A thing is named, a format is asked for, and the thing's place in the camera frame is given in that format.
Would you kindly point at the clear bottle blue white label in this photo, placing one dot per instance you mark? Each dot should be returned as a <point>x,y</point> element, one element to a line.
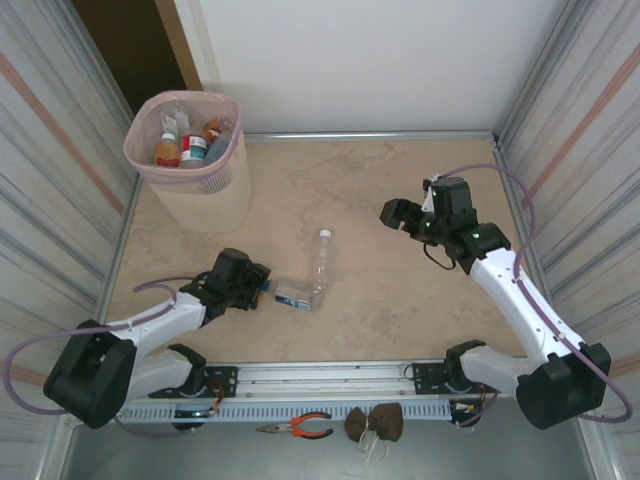
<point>295,297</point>

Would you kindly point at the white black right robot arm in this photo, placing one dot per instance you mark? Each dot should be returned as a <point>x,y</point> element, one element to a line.
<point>520,305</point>

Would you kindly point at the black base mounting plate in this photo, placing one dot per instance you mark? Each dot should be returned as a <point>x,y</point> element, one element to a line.
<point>425,376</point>
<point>227,380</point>

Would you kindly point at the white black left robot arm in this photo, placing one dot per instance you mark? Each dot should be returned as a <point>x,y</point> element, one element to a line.
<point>165,320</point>

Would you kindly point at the red orange label bottle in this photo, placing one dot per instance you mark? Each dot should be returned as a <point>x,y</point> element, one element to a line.
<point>167,154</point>

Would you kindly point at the brown orange label bottle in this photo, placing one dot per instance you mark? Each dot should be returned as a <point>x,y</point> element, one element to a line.
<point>216,127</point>

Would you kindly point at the pink mesh waste bin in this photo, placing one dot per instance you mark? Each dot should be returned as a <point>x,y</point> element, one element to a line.
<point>215,200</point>

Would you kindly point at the red label bottle red cap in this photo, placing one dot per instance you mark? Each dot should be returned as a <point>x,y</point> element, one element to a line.
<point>193,147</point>

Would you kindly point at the brown cloth bundle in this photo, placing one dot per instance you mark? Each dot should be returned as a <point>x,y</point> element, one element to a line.
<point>385,420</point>

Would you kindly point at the wide aluminium mounting rail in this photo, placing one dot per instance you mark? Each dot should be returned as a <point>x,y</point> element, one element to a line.
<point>325,375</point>

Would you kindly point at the brown wooden door frame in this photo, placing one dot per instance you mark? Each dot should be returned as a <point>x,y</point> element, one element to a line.
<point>179,40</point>

